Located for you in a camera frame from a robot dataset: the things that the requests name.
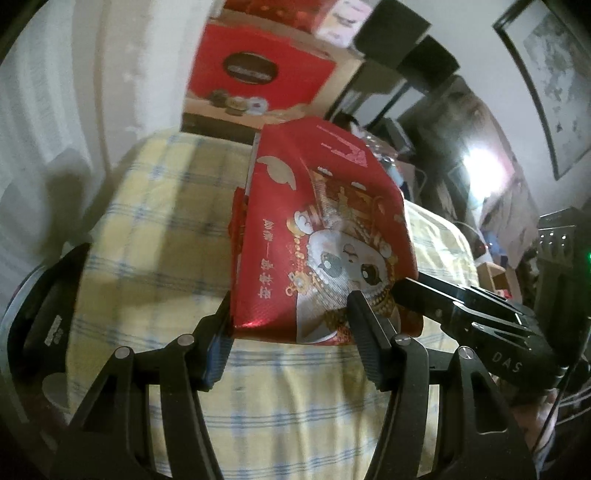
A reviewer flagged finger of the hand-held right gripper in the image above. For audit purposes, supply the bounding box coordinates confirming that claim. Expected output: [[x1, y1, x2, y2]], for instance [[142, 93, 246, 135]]
[[394, 273, 532, 344]]

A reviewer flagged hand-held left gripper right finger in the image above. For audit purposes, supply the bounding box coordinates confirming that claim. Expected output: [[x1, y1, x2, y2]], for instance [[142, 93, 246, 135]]
[[348, 293, 539, 480]]

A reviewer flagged black round device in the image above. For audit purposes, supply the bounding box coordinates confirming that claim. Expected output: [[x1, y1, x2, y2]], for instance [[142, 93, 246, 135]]
[[0, 242, 93, 444]]

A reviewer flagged red decorated gift bag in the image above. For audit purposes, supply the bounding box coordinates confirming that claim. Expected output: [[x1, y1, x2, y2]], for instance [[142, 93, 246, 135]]
[[228, 116, 424, 347]]

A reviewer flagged large red carton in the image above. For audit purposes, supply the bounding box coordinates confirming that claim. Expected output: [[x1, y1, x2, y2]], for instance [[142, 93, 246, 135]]
[[226, 0, 333, 28]]

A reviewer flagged framed wall picture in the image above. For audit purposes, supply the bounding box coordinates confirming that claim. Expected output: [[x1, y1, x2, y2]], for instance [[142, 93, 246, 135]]
[[492, 0, 591, 181]]

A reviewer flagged black speaker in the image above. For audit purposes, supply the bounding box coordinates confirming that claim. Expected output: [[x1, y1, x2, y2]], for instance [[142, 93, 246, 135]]
[[397, 34, 462, 93], [355, 0, 430, 65]]

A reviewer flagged large red gift box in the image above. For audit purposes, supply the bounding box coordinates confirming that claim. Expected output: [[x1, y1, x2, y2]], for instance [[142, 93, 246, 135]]
[[185, 23, 338, 116]]

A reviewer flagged white curtain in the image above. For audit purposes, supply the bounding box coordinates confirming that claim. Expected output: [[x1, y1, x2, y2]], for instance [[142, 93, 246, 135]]
[[0, 14, 213, 287]]

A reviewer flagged yellow blue checked cloth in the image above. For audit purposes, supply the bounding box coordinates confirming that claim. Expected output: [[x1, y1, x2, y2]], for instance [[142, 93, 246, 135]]
[[65, 129, 481, 480]]

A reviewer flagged white pink tissue pack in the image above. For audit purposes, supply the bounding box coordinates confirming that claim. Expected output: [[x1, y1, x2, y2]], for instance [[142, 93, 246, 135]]
[[316, 0, 370, 47]]

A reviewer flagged brown cardboard carton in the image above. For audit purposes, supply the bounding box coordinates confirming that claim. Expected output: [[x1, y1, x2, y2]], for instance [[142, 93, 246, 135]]
[[180, 0, 370, 139]]

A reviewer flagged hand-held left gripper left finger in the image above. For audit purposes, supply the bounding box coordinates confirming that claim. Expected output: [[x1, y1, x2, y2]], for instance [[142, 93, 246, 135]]
[[51, 295, 232, 480]]

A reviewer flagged small cardboard box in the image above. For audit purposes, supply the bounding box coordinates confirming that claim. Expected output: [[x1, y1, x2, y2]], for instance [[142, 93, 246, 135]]
[[475, 261, 513, 301]]

